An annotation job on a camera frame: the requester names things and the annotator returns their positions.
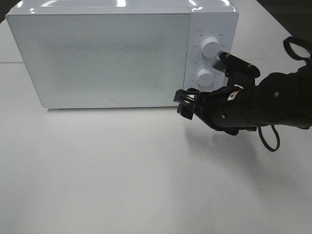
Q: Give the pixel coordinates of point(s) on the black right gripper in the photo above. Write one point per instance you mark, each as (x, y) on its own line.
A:
(223, 110)

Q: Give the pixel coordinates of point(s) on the white timer knob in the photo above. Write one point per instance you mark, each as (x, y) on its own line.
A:
(205, 77)

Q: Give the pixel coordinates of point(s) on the white microwave door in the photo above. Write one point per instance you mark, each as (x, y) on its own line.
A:
(90, 61)

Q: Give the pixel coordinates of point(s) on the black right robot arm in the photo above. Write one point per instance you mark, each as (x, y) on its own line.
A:
(279, 99)

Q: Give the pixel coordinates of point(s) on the white upper power knob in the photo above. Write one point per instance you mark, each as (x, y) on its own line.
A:
(210, 46)

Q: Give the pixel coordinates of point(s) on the white microwave oven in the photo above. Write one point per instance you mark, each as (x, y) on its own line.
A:
(206, 17)

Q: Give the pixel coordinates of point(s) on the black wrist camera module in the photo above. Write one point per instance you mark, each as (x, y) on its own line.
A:
(237, 71)

